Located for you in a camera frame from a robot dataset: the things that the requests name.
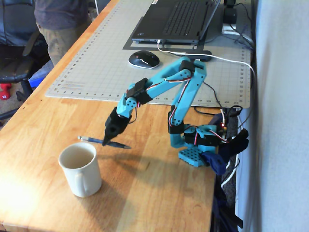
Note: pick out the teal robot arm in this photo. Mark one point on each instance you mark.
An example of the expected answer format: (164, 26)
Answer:
(169, 81)

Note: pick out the black and silver computer mouse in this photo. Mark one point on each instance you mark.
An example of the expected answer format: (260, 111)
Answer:
(144, 59)

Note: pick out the grey gridded cutting mat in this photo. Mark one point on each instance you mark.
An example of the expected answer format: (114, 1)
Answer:
(101, 60)

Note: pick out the black power adapter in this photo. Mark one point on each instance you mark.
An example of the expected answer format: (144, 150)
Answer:
(230, 13)

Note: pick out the dark blue pen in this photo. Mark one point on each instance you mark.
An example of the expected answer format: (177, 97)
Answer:
(91, 139)

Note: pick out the black oblong case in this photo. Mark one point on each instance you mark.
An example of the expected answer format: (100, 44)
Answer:
(200, 55)

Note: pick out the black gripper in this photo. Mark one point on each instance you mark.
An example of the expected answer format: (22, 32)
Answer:
(113, 127)

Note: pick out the dark grey laptop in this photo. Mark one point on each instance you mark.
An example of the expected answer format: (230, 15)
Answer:
(178, 17)

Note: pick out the white ceramic mug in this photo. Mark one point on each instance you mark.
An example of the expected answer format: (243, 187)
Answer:
(82, 174)

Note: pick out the dark blue table clamp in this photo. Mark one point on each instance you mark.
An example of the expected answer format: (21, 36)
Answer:
(214, 162)

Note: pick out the red dumbbell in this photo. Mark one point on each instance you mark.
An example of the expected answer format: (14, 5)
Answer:
(4, 93)

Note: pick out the black office chair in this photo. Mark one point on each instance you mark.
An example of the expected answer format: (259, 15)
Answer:
(14, 48)

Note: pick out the motor controller board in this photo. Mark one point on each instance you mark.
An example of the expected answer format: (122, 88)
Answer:
(224, 126)

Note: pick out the white power strip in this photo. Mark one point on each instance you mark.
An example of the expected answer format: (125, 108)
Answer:
(229, 29)

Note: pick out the person in khaki trousers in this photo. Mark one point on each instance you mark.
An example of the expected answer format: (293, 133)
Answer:
(62, 29)

